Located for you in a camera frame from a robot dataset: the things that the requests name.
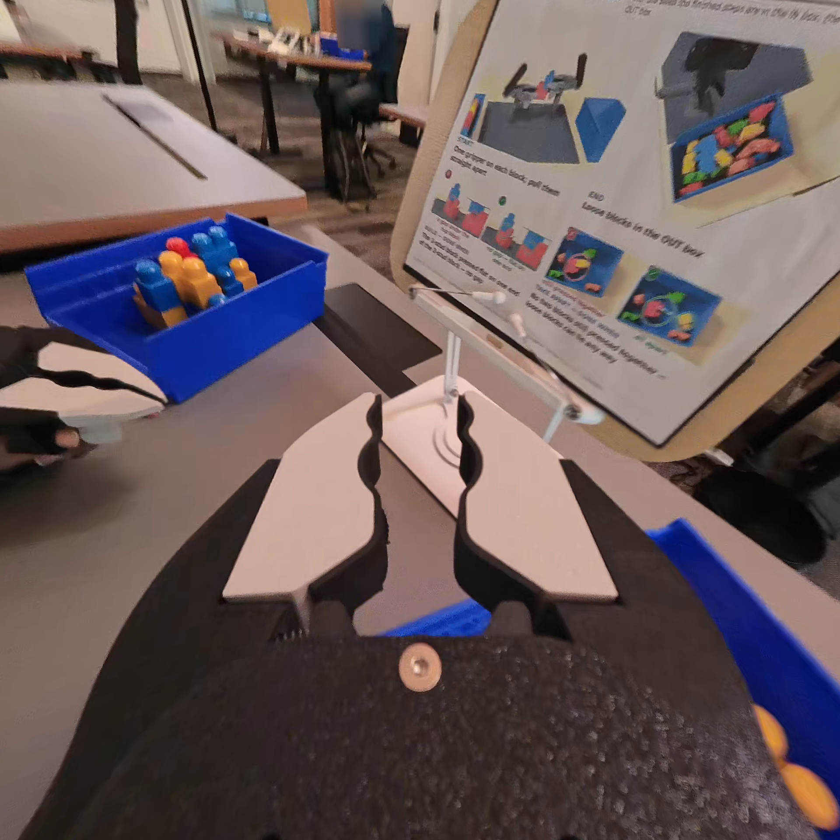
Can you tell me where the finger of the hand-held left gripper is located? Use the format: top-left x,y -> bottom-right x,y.
36,343 -> 169,403
0,378 -> 166,446

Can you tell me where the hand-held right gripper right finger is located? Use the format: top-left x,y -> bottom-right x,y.
453,392 -> 620,608

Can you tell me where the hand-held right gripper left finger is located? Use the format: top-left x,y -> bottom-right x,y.
220,392 -> 391,636

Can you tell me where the group of assorted toy blocks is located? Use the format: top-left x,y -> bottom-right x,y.
133,225 -> 259,329

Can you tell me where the blue object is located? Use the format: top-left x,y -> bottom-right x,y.
25,211 -> 329,404

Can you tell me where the blue plastic bin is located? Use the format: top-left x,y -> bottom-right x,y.
379,517 -> 840,840

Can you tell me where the person's left hand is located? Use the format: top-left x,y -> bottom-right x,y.
0,428 -> 98,473

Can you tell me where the grey wood-edged desk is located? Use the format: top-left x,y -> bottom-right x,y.
220,33 -> 374,198
379,104 -> 427,148
0,82 -> 308,253

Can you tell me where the black floor lamp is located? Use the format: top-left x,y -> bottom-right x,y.
178,0 -> 219,132

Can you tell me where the printed instruction sheet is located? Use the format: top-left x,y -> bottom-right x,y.
403,0 -> 840,447

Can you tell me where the black office chair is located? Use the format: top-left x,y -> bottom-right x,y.
328,82 -> 399,198

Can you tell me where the black post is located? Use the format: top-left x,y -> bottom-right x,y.
113,0 -> 143,86

